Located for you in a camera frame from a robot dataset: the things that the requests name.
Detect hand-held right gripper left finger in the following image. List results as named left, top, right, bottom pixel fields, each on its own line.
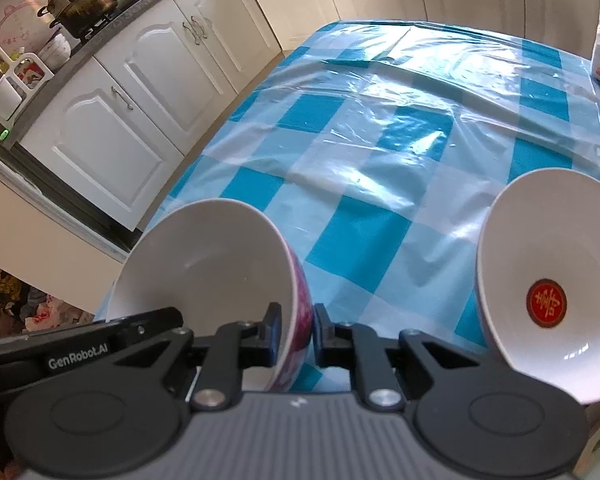
left=112, top=302, right=283, bottom=409

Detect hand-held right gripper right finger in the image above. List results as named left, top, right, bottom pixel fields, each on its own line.
left=312, top=304, right=481, bottom=407

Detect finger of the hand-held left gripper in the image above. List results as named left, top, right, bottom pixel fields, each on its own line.
left=106, top=307, right=183, bottom=356

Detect pink floral bowl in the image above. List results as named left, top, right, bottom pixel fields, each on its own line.
left=105, top=199, right=313, bottom=395

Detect red band white bowl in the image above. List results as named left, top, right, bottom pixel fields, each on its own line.
left=475, top=169, right=600, bottom=406

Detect white red plastic bag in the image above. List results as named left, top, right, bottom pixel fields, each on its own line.
left=25, top=294, right=83, bottom=332

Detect blue white checkered tablecloth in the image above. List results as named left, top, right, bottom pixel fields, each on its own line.
left=92, top=20, right=600, bottom=396

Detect white kitchen cabinets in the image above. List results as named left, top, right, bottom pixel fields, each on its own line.
left=12, top=0, right=600, bottom=233

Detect white utensil holder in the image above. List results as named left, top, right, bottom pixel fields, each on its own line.
left=0, top=31, right=56, bottom=122

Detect grey kitchen countertop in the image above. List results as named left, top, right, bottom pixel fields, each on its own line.
left=0, top=0, right=233, bottom=153

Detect patterned white countertop bowl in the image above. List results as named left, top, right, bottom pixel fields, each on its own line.
left=40, top=32, right=74, bottom=72

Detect stainless steel steamer pot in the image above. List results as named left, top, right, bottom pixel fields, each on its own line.
left=37, top=0, right=119, bottom=39

